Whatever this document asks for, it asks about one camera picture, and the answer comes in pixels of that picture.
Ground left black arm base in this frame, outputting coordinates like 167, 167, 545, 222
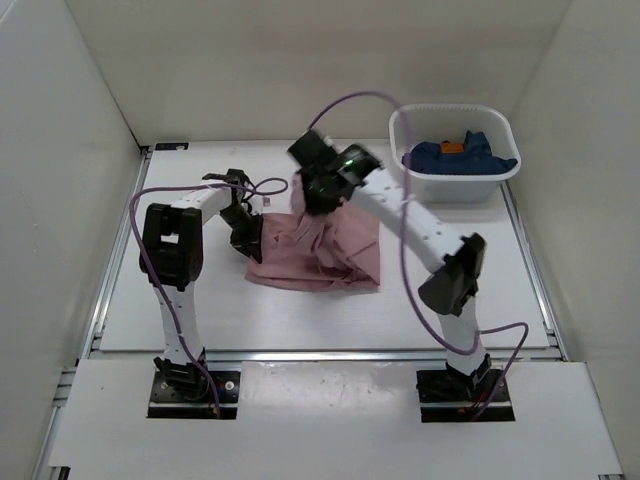
147, 357, 241, 420

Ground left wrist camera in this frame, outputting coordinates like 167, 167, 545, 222
202, 168, 254, 202

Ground dark blue jeans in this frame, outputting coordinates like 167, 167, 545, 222
403, 131, 518, 176

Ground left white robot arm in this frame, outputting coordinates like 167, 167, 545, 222
132, 175, 263, 401

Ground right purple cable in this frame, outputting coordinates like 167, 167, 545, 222
307, 91, 530, 419

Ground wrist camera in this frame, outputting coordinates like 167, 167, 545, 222
202, 168, 254, 202
287, 129, 338, 173

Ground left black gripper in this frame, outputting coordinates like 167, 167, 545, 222
218, 206, 265, 263

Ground pink trousers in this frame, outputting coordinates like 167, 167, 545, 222
245, 174, 381, 292

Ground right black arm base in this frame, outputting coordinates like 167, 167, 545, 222
416, 368, 515, 423

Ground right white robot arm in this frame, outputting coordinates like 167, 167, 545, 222
287, 141, 490, 400

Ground white plastic basket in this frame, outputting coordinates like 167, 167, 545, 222
387, 103, 521, 203

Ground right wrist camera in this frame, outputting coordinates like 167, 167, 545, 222
287, 129, 338, 173

